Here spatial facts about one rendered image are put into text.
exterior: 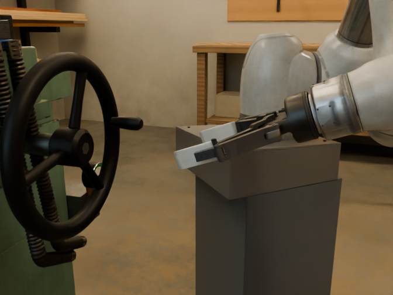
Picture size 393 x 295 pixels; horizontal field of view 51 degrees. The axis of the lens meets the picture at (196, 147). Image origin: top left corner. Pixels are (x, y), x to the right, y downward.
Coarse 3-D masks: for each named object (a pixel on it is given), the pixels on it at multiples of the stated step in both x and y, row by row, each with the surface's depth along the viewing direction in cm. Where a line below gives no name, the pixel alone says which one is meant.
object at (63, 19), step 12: (24, 0) 389; (0, 12) 314; (12, 12) 326; (24, 12) 337; (36, 12) 350; (48, 12) 363; (24, 24) 333; (36, 24) 346; (48, 24) 359; (60, 24) 374; (72, 24) 389; (84, 24) 407; (24, 36) 396
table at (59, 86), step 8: (64, 72) 90; (56, 80) 88; (64, 80) 91; (48, 88) 86; (56, 88) 88; (64, 88) 91; (48, 96) 86; (56, 96) 88; (64, 96) 91; (40, 104) 69; (48, 104) 71; (40, 112) 69; (48, 112) 71; (0, 128) 61
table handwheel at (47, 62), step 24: (48, 72) 56; (96, 72) 67; (24, 96) 52; (24, 120) 52; (72, 120) 64; (0, 144) 51; (24, 144) 53; (48, 144) 64; (72, 144) 61; (0, 168) 52; (48, 168) 58; (24, 192) 53; (96, 192) 73; (24, 216) 54; (48, 240) 60
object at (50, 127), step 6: (54, 120) 89; (42, 126) 85; (48, 126) 87; (54, 126) 89; (42, 132) 85; (48, 132) 87; (48, 156) 87; (30, 162) 82; (30, 168) 82; (0, 174) 75; (0, 180) 75; (0, 186) 75
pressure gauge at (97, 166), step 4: (92, 164) 94; (96, 164) 94; (100, 164) 96; (92, 168) 94; (96, 168) 95; (100, 168) 96; (96, 172) 95; (84, 176) 94; (84, 180) 94; (88, 180) 93; (84, 184) 94; (88, 184) 94; (88, 188) 97; (92, 188) 98; (88, 192) 97
